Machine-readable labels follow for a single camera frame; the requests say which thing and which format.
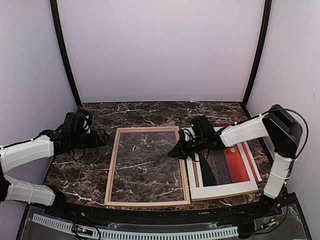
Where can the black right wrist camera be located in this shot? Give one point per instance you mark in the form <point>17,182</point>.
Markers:
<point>202,127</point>

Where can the black right enclosure post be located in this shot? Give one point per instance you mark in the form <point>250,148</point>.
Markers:
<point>258,53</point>

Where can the clear acrylic sheet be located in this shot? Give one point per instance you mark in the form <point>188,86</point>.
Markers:
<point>147,165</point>

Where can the red and grey photo print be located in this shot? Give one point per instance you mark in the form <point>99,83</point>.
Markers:
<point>223,167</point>

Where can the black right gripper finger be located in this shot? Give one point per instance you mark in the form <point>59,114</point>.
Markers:
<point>177,148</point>
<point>178,155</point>

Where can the right connector board with wires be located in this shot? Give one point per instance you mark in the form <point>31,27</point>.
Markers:
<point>268,224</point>

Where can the light wooden picture frame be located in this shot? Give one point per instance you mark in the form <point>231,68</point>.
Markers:
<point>110,175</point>

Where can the small circuit board with leds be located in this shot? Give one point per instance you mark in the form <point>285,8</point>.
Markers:
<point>81,231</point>

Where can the black enclosure post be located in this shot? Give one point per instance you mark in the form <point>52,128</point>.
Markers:
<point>258,53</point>
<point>63,52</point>

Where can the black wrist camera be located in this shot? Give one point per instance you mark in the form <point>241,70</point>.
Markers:
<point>76,124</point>
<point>202,127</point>

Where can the brown cardboard backing board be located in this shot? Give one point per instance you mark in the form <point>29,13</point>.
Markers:
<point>221,191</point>

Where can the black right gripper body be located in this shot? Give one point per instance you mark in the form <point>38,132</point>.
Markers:
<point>195,146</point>

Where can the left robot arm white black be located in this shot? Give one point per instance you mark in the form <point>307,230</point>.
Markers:
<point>48,144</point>

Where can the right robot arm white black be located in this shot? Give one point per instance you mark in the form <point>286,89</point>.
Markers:
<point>277,123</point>

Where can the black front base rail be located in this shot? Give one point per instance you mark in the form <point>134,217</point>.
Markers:
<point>238,214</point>

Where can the white mat board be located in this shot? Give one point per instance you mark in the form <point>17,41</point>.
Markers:
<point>193,166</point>

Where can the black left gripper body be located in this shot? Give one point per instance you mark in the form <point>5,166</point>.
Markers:
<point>79,142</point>

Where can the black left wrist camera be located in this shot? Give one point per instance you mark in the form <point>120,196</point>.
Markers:
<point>76,124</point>

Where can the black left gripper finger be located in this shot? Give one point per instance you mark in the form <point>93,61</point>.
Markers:
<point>103,134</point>
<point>106,140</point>

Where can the black left enclosure post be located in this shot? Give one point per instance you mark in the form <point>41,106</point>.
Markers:
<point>63,52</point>

